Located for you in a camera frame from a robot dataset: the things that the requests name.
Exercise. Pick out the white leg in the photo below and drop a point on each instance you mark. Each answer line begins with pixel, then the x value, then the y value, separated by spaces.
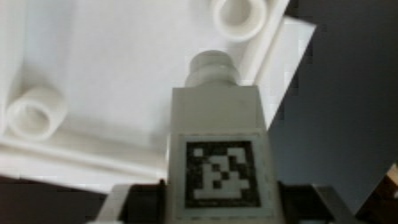
pixel 222 190

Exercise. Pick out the white square tabletop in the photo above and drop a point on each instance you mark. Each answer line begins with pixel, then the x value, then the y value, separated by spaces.
pixel 94 56

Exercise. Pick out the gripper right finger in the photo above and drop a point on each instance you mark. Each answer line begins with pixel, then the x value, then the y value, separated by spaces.
pixel 313 205

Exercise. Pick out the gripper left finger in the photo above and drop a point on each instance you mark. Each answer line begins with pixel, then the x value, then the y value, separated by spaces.
pixel 134 204

